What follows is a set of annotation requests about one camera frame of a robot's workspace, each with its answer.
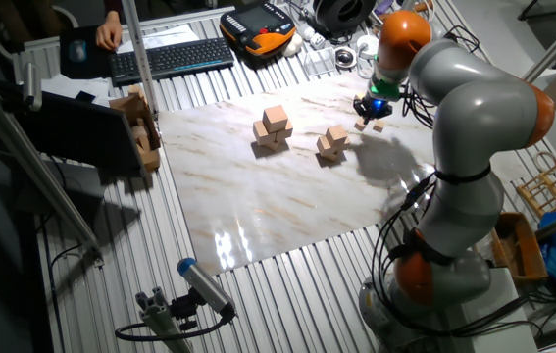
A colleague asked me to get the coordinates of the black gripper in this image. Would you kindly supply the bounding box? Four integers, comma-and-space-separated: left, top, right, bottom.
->
353, 93, 394, 126

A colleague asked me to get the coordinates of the white paper stack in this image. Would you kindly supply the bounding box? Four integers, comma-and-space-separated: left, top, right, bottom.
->
40, 73, 112, 107

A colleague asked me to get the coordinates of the bare person hand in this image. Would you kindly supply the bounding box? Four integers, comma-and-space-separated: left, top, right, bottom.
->
95, 12, 124, 52

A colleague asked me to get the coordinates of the round metal bowl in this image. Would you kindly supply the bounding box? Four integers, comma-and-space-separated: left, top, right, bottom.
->
333, 46, 358, 70

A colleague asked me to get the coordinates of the clear plastic box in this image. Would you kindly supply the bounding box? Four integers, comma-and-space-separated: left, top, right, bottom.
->
302, 47, 337, 78

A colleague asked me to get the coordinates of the white plug adapter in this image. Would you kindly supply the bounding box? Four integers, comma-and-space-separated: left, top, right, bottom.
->
296, 24, 327, 50

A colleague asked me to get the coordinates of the white egg shaped ball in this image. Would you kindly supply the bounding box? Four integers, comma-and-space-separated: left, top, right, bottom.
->
281, 32, 304, 58

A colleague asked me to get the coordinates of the black spool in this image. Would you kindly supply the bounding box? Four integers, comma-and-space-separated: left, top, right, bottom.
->
312, 0, 378, 36

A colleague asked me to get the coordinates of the white marble pattern sheet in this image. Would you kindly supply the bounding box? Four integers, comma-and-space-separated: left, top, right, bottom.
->
158, 72, 529, 276

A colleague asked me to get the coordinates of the orange and black teach pendant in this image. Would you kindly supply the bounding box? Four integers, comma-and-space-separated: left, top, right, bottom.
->
219, 2, 297, 58

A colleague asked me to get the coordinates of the brown tray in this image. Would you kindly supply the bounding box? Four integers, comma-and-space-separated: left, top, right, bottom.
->
490, 211, 548, 285

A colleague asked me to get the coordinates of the wooden rack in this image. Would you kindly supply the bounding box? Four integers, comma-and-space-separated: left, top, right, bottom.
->
516, 150, 556, 220

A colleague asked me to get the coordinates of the black computer keyboard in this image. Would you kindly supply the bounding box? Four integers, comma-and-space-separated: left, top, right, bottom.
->
109, 37, 235, 87

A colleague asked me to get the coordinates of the white paper sheet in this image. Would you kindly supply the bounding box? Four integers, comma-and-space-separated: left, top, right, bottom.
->
115, 24, 201, 54

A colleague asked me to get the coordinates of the brown cardboard box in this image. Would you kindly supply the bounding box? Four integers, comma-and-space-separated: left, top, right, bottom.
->
109, 83, 162, 173

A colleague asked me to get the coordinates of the plain wooden block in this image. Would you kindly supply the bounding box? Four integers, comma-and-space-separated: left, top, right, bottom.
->
126, 83, 147, 102
131, 125, 151, 151

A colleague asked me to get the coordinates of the black mouse pad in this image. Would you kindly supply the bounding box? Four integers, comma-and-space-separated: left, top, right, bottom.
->
59, 24, 120, 80

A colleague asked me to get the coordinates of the black monitor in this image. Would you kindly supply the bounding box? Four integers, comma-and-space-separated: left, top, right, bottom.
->
12, 90, 144, 174

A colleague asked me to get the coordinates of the grey computer mouse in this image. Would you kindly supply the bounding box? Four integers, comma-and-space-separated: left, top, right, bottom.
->
68, 39, 87, 64

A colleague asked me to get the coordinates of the short aluminium profile stub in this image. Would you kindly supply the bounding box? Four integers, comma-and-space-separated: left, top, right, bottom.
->
134, 286, 193, 353

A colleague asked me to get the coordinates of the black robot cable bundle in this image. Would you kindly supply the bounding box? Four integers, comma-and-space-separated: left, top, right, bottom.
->
370, 171, 543, 339

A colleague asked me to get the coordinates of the aluminium frame post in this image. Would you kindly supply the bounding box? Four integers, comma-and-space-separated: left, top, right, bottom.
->
120, 0, 160, 117

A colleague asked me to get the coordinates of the silver camera with blue cap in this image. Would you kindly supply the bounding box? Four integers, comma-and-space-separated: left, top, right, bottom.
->
177, 257, 237, 318

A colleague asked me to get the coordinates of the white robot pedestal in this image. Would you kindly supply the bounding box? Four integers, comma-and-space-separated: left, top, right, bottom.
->
448, 267, 538, 353

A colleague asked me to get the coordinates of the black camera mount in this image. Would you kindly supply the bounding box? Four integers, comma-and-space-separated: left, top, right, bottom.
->
169, 288, 200, 332

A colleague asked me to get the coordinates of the black camera cable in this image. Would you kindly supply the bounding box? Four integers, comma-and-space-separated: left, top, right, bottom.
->
114, 306, 235, 342

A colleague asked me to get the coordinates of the long aluminium frame bar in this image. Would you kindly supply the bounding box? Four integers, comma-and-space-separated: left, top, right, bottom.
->
0, 68, 105, 269

